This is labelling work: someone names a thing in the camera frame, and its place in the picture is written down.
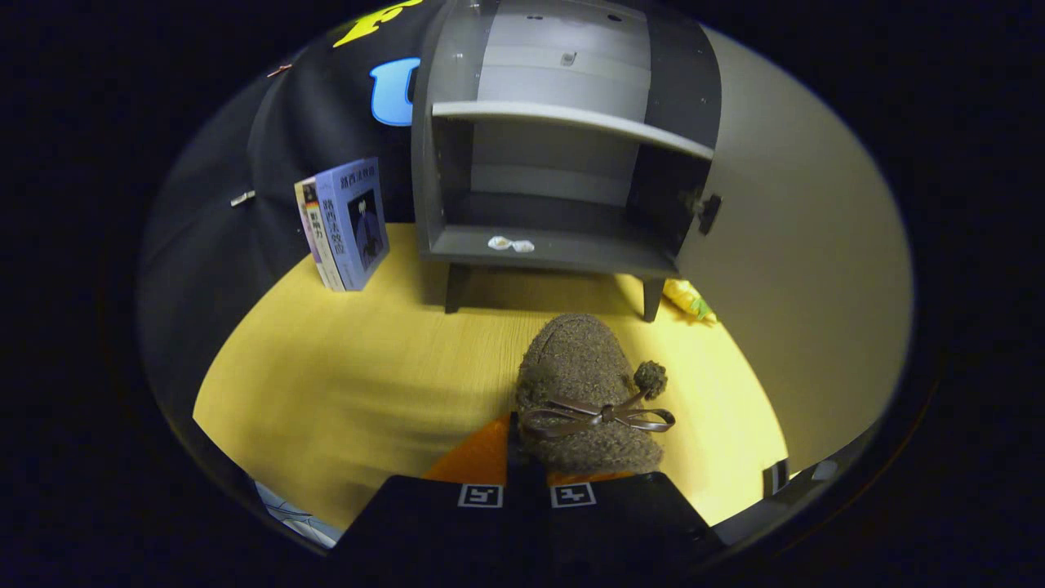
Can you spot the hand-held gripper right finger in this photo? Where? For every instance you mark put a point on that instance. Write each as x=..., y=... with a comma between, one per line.
x=637, y=523

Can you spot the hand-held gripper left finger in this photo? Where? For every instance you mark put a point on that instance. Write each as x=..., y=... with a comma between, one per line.
x=424, y=523

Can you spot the brown fuzzy shoe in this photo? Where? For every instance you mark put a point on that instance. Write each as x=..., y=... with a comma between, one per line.
x=580, y=367

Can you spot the grey shoe cabinet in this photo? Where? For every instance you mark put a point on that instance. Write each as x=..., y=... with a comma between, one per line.
x=555, y=245

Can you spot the yellow smiley disc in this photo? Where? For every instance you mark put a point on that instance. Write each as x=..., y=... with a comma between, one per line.
x=678, y=292

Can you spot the blue cover book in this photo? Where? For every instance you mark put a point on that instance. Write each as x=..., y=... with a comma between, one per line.
x=359, y=220

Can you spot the black backdrop cloth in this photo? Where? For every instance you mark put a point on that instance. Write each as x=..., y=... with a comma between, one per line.
x=212, y=245

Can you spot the white clip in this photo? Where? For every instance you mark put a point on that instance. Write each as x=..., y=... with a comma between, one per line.
x=242, y=198

